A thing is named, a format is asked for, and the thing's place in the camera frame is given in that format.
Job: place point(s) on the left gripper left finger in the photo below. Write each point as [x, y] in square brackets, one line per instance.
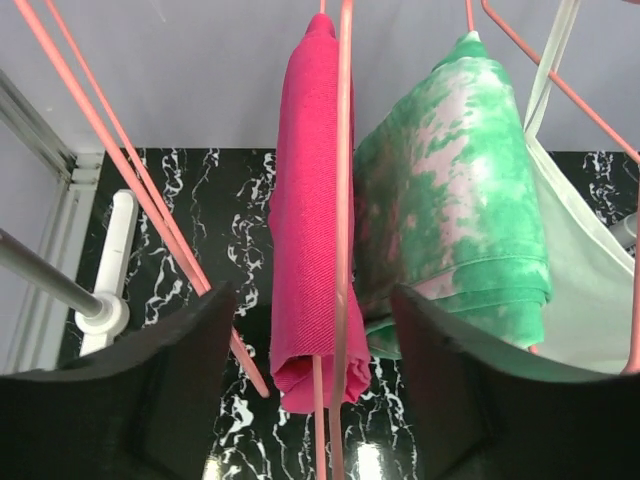
[142, 408]

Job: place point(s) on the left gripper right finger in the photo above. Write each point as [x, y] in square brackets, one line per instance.
[488, 410]

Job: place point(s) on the green white tie-dye trousers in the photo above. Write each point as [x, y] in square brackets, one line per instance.
[445, 202]

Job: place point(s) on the magenta trousers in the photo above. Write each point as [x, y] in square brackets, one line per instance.
[302, 220]

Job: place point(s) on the silver clothes rack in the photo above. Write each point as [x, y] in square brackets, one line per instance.
[102, 314]

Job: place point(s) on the white camisole top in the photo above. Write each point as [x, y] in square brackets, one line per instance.
[585, 250]

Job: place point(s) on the black marble pattern mat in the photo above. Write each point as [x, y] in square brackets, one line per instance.
[219, 198]

